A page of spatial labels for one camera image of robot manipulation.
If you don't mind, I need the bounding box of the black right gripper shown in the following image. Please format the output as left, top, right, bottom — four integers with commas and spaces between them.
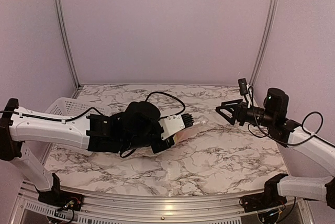
216, 99, 276, 128

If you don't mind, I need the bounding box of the clear zip top bag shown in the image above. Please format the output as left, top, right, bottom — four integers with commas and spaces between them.
141, 120, 209, 158

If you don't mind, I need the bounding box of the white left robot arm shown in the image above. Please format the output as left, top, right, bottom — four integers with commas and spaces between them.
1, 98, 185, 206

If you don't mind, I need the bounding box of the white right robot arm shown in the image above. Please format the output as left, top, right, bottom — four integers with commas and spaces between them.
216, 88, 334, 212

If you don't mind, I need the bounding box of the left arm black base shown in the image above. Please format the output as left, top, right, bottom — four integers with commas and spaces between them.
36, 173, 84, 211

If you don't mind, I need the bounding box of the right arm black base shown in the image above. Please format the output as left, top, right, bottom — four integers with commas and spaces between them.
239, 173, 288, 212

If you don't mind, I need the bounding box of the white perforated plastic basket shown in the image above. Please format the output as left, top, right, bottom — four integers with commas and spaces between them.
45, 97, 112, 117

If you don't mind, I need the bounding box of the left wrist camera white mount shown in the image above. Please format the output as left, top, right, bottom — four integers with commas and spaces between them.
158, 113, 194, 140

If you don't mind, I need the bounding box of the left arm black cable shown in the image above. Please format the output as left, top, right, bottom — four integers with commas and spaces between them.
0, 92, 186, 125

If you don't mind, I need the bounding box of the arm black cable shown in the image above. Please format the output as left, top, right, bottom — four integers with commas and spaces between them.
0, 92, 186, 125
247, 111, 324, 148

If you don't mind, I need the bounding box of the aluminium front rail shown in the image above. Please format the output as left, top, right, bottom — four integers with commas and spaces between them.
9, 181, 315, 223

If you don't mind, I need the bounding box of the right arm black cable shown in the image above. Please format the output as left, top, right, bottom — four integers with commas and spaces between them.
247, 111, 324, 148

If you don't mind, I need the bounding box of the right aluminium corner post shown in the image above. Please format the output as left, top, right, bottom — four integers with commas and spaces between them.
250, 0, 278, 87

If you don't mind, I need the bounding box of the aluminium corner post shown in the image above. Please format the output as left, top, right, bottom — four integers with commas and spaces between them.
250, 0, 278, 87
54, 0, 81, 90

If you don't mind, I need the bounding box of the left aluminium corner post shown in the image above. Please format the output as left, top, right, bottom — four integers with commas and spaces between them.
54, 0, 81, 90

